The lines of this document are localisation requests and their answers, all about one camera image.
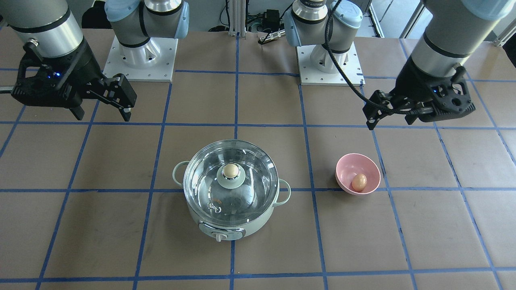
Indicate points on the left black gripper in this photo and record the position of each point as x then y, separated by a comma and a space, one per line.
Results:
411, 81

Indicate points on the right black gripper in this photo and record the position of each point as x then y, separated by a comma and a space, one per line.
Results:
83, 67

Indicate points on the brown egg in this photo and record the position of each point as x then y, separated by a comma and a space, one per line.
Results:
359, 182

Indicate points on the glass pot lid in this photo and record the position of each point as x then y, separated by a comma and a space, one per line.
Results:
230, 181

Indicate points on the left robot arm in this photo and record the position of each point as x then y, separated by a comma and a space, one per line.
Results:
455, 31

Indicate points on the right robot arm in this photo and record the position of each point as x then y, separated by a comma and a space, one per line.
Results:
53, 26

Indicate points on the pale green electric pot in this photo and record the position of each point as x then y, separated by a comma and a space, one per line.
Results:
231, 213

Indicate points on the pink bowl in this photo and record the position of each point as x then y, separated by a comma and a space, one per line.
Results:
352, 164

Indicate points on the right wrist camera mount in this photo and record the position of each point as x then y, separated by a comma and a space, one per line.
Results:
44, 82

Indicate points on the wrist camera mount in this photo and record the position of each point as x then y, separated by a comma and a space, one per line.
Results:
448, 97
44, 82

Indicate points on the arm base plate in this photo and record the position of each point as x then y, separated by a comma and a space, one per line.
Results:
317, 68
154, 61

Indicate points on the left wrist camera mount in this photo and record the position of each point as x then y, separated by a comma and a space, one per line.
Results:
448, 97

